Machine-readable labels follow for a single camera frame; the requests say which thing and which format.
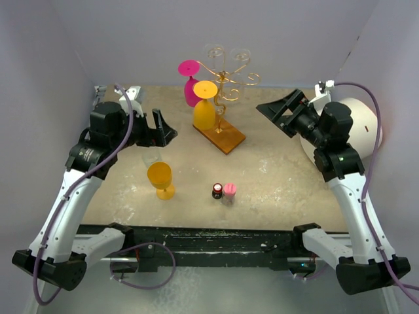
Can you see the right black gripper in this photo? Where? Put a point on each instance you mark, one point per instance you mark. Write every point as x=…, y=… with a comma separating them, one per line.
x=274, y=110

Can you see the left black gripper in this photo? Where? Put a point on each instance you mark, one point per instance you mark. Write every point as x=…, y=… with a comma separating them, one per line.
x=150, y=135

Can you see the clear wine glass front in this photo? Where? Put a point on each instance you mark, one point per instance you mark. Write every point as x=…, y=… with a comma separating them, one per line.
x=150, y=157

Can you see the clear wine glass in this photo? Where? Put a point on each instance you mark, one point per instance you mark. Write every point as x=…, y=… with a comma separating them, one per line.
x=215, y=55
x=150, y=157
x=240, y=57

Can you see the yellow wine glass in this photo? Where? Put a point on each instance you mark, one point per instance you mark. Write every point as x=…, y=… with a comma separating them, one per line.
x=204, y=111
x=160, y=176

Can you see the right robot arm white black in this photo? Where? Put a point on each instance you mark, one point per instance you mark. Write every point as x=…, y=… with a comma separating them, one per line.
x=371, y=262

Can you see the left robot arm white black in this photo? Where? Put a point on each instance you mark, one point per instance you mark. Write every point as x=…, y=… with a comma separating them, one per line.
x=54, y=256

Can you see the clear wine glass back right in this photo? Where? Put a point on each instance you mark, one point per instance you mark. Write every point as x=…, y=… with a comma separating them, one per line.
x=240, y=57

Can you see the pink wine glass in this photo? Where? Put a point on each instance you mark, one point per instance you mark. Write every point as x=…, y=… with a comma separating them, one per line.
x=189, y=68

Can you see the clear wine glass back left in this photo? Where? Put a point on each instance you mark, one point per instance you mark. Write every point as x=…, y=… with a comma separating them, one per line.
x=215, y=55

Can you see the dark red capped bottle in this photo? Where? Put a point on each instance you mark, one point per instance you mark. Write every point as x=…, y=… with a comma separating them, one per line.
x=217, y=191

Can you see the pink capped shaker bottle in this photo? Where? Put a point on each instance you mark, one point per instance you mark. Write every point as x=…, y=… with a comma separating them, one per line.
x=229, y=193

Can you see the white cylindrical container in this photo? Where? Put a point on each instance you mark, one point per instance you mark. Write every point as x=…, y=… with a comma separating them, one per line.
x=362, y=133

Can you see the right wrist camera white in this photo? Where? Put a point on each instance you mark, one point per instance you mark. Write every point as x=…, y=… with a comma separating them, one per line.
x=322, y=94

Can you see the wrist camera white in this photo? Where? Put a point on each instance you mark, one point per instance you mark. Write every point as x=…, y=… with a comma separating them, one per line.
x=322, y=94
x=135, y=95

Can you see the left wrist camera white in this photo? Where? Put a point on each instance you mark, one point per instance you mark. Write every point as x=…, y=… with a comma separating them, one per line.
x=135, y=95

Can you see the gold wire wine glass rack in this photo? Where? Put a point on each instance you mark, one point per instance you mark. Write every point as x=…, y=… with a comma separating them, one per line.
x=223, y=135

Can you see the black base frame bar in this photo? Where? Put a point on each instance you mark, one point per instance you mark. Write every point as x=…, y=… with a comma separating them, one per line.
x=156, y=246

